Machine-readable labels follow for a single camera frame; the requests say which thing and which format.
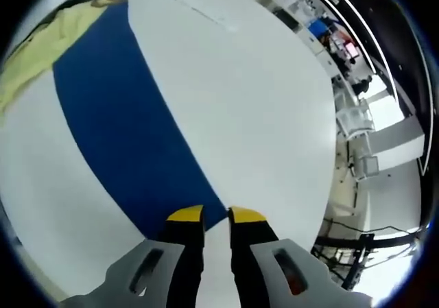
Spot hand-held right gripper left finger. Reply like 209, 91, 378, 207
60, 204, 206, 308

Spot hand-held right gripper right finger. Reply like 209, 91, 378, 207
228, 205, 373, 308

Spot yellow garment with blue sleeve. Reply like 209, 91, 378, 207
0, 0, 229, 242

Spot black metal stand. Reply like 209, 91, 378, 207
313, 232, 378, 288

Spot row of white office chairs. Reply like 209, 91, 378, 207
335, 105, 380, 178

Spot white square pillar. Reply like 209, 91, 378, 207
368, 115, 425, 168

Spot blue bin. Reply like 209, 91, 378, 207
308, 18, 332, 38

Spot ceiling light strips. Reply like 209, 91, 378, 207
298, 0, 426, 171

